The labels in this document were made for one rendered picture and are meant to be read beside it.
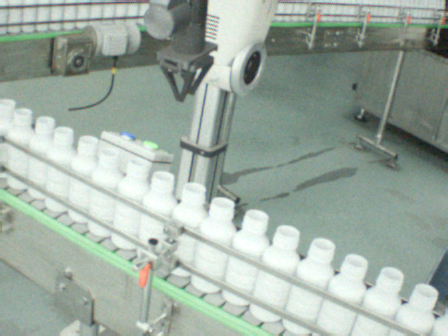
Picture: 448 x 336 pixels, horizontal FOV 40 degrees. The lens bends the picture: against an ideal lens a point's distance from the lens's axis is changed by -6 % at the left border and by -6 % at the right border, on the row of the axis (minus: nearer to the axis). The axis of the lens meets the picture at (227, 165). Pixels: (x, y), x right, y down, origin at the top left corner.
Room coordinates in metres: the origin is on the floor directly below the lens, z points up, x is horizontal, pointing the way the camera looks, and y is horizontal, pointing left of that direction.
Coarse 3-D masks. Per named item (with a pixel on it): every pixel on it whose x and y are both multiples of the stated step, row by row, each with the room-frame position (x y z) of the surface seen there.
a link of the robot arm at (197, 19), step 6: (192, 0) 1.04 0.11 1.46; (198, 0) 1.05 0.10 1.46; (204, 0) 1.06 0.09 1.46; (192, 6) 1.05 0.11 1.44; (198, 6) 1.05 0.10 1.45; (204, 6) 1.06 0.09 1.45; (192, 12) 1.05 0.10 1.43; (198, 12) 1.05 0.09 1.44; (204, 12) 1.06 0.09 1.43; (192, 18) 1.05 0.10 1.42; (198, 18) 1.06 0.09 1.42; (204, 18) 1.07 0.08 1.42; (192, 24) 1.05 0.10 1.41; (198, 24) 1.06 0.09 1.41
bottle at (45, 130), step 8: (40, 120) 1.12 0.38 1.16; (48, 120) 1.13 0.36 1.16; (40, 128) 1.10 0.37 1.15; (48, 128) 1.10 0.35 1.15; (40, 136) 1.10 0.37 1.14; (48, 136) 1.10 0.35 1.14; (32, 144) 1.09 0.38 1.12; (40, 144) 1.09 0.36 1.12; (48, 144) 1.10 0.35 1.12; (40, 152) 1.09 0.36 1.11; (32, 160) 1.09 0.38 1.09; (32, 168) 1.09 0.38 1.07; (40, 168) 1.09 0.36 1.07; (32, 176) 1.09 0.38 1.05; (40, 176) 1.09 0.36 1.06; (40, 184) 1.09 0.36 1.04; (32, 192) 1.09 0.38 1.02
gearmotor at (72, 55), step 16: (96, 32) 2.33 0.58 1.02; (112, 32) 2.38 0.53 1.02; (128, 32) 2.43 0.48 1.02; (64, 48) 2.25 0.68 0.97; (80, 48) 2.28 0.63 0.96; (96, 48) 2.32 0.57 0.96; (112, 48) 2.33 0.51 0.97; (128, 48) 2.43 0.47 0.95; (64, 64) 2.23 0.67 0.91; (80, 64) 2.28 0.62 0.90; (112, 80) 2.37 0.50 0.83
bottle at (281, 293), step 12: (288, 228) 0.89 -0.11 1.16; (276, 240) 0.86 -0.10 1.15; (288, 240) 0.86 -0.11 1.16; (264, 252) 0.87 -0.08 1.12; (276, 252) 0.86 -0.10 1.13; (288, 252) 0.86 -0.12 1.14; (276, 264) 0.84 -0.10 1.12; (288, 264) 0.85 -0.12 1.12; (264, 276) 0.85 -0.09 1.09; (264, 288) 0.85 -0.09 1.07; (276, 288) 0.84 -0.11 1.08; (288, 288) 0.85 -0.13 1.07; (264, 300) 0.85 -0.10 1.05; (276, 300) 0.84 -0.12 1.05; (252, 312) 0.86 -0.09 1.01; (264, 312) 0.84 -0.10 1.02
